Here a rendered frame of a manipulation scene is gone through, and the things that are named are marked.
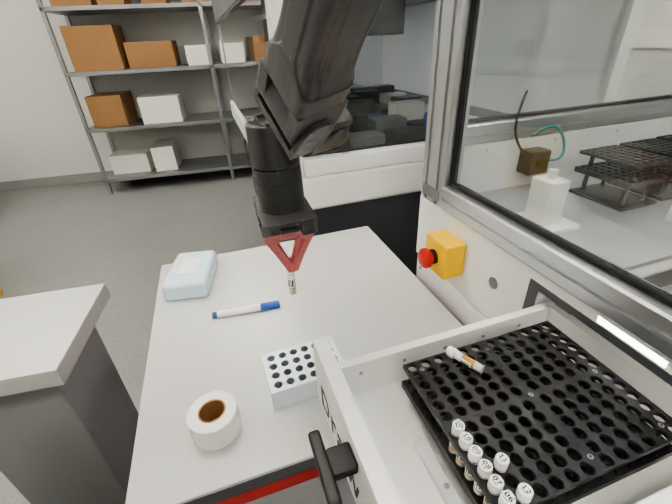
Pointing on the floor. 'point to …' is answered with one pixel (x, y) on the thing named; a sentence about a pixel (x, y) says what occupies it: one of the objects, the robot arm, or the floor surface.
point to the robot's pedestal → (63, 401)
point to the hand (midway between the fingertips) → (291, 264)
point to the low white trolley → (255, 441)
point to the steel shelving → (153, 71)
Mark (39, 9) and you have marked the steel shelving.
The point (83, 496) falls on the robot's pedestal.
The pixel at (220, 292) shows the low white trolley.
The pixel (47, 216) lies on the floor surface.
